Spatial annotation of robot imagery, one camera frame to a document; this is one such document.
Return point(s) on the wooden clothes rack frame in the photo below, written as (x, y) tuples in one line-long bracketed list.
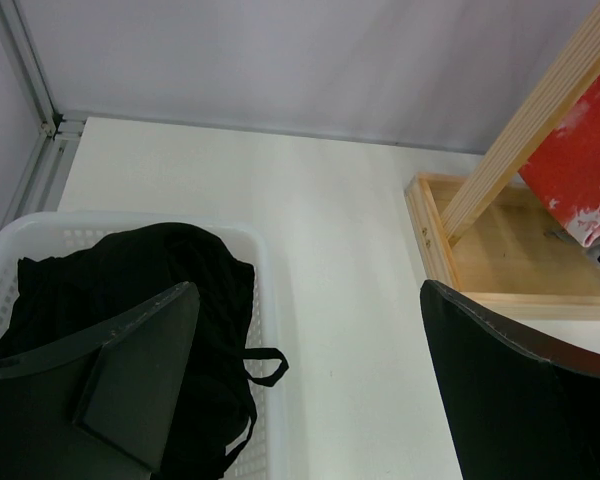
[(486, 236)]

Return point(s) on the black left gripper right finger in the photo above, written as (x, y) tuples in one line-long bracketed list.
[(520, 404)]

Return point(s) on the red white trousers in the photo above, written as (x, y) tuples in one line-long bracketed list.
[(564, 171)]

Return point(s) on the black trousers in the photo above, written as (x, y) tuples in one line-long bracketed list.
[(61, 295)]

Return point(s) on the white perforated plastic basket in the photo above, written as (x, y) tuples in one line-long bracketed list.
[(41, 235)]

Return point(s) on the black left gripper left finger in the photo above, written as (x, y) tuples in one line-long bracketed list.
[(98, 404)]

